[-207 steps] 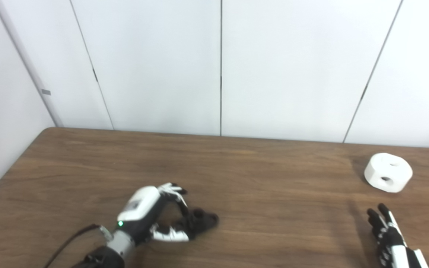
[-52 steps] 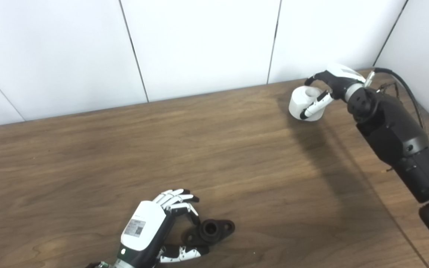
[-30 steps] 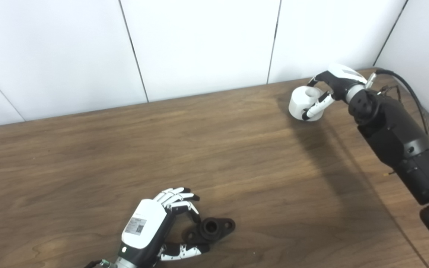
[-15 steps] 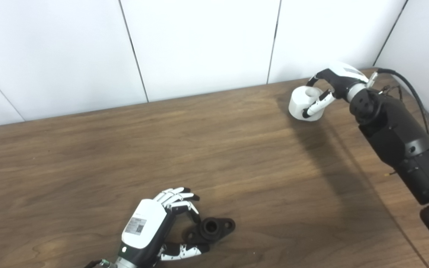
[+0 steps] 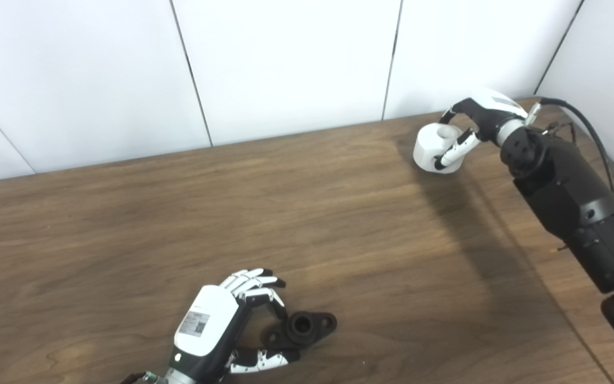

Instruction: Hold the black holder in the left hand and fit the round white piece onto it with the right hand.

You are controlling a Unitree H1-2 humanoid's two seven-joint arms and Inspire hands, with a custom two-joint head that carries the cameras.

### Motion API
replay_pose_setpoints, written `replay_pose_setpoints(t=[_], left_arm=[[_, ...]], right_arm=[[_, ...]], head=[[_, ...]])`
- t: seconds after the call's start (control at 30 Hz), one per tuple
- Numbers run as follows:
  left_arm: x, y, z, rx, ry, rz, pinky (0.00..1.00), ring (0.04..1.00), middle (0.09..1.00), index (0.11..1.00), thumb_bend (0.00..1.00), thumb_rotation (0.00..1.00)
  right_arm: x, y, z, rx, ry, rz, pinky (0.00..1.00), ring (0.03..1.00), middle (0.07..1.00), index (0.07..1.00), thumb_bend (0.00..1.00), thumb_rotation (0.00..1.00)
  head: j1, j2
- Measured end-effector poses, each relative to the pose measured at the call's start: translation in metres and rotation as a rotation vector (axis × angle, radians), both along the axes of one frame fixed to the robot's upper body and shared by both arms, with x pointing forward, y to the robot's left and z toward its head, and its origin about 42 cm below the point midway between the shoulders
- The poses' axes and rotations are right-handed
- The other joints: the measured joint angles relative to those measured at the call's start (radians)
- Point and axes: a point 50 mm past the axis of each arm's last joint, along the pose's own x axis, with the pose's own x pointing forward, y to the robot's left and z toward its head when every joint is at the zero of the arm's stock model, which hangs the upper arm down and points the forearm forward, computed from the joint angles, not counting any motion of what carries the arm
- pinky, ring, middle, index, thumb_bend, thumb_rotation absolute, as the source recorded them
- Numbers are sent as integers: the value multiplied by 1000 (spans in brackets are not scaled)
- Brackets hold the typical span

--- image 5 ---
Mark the black and white right hand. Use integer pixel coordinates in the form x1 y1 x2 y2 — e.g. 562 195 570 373
434 88 529 171

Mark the black and white left hand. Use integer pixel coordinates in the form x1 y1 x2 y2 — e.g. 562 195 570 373
171 268 302 384

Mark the round white piece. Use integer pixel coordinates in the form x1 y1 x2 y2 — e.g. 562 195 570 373
413 123 473 174

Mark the black flanged holder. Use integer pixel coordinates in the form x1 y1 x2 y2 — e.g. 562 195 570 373
261 311 338 351

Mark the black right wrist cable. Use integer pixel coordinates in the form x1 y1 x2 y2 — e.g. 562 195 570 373
531 97 614 209

